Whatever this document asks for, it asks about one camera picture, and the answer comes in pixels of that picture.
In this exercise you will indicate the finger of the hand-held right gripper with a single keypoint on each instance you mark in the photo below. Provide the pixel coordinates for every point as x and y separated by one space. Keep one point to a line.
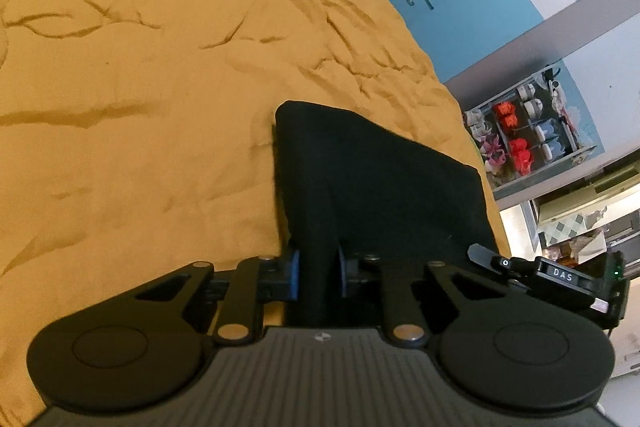
487 257

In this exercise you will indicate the grey shoe rack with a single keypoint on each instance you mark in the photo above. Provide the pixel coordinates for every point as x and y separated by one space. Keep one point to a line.
530 132

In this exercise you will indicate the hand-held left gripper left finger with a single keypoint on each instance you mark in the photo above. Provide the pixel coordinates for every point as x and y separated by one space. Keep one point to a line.
296 274

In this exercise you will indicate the cluttered white shelf unit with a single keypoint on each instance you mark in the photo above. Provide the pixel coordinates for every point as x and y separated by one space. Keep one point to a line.
565 212

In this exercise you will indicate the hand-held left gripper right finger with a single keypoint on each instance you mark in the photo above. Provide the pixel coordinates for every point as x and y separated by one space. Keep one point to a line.
343 272

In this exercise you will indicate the mustard yellow bed sheet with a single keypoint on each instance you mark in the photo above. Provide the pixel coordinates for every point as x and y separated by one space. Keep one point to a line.
150 107

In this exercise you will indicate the black pants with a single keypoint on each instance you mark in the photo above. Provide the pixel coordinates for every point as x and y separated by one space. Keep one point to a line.
375 177

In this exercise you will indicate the group of assorted shoes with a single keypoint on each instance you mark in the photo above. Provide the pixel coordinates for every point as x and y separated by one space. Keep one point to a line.
520 137

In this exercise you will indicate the blue white wardrobe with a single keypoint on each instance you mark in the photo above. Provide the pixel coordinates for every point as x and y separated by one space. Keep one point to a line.
500 7

